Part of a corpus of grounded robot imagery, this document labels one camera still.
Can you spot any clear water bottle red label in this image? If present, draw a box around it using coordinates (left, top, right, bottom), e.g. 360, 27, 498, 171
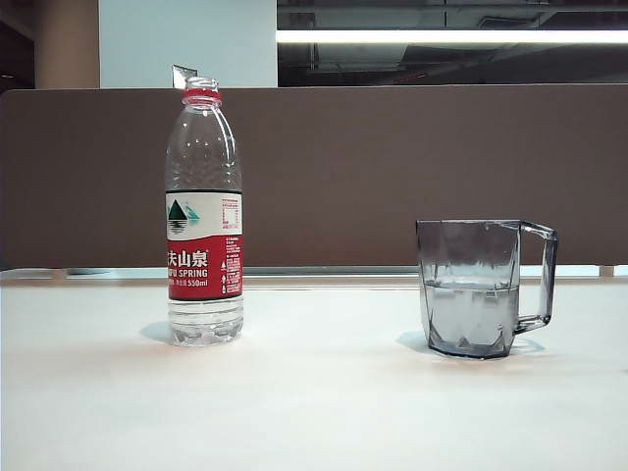
164, 76, 245, 348

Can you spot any grey transparent octagonal cup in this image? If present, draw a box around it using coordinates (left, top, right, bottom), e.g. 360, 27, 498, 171
415, 218, 559, 360

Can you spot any dark glass window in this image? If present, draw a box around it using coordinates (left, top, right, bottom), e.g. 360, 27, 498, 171
277, 0, 628, 87

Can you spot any small white sign holder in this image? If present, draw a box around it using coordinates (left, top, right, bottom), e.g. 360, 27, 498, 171
171, 63, 198, 89

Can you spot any long white ceiling light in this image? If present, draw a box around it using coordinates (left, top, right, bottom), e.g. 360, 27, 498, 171
275, 28, 628, 44

